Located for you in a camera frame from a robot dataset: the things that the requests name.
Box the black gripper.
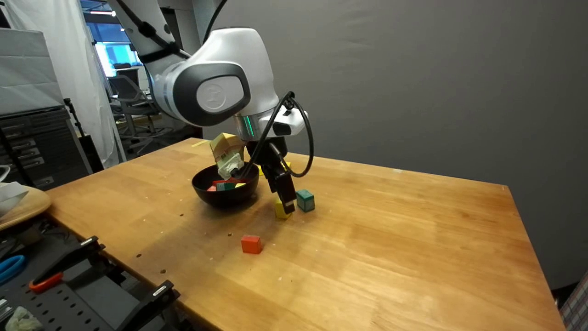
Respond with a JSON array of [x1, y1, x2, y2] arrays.
[[246, 138, 296, 213]]

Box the black bowl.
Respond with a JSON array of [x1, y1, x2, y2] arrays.
[[191, 165, 259, 207]]

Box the yellow pentagon block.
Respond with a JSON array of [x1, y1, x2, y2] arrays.
[[274, 196, 288, 220]]

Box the teal cube block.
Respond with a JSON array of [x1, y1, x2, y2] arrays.
[[296, 189, 316, 211], [224, 182, 237, 191]]

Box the red triangular prism block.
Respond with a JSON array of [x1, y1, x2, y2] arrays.
[[206, 180, 224, 191]]

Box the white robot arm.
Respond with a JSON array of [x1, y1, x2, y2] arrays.
[[107, 0, 312, 213]]

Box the red cube block front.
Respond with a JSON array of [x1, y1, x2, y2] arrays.
[[241, 235, 263, 253]]

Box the black clamp bar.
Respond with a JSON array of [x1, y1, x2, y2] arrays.
[[116, 281, 178, 331]]

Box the grey backdrop screen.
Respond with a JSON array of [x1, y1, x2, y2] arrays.
[[217, 0, 588, 286]]

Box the round wooden side table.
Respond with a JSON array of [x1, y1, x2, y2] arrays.
[[0, 185, 51, 229]]

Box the black pegboard cart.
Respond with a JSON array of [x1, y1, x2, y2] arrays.
[[0, 218, 186, 331]]

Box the black equipment rack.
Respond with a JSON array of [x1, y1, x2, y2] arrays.
[[0, 106, 90, 189]]

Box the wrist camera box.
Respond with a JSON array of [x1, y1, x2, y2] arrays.
[[209, 132, 244, 180]]

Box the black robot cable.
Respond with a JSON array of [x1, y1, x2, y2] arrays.
[[246, 90, 316, 180]]

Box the orange handled clamp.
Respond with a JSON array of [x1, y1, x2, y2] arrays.
[[28, 272, 62, 294]]

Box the blue scissors handle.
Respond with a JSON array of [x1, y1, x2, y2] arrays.
[[0, 253, 26, 285]]

